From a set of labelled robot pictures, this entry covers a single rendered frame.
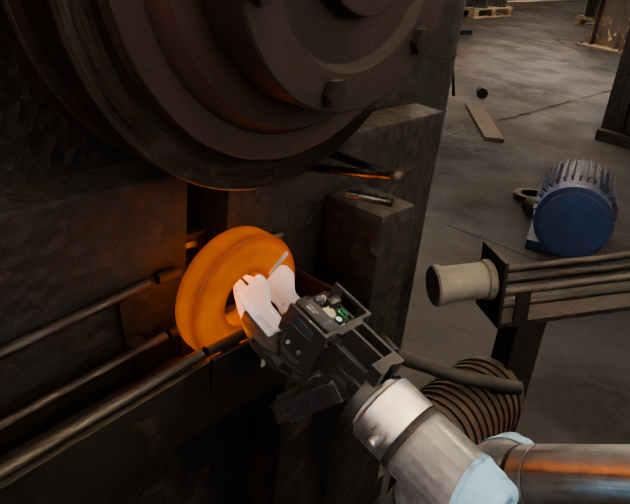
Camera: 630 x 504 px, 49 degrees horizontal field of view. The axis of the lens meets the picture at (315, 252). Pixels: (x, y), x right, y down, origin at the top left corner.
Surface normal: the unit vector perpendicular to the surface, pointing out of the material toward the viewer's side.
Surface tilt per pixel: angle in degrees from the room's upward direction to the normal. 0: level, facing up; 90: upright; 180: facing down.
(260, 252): 90
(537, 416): 0
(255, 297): 90
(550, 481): 71
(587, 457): 44
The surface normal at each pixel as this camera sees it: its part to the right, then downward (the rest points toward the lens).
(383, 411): -0.23, -0.36
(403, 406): 0.02, -0.56
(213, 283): 0.73, 0.36
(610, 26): -0.67, 0.26
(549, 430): 0.10, -0.90
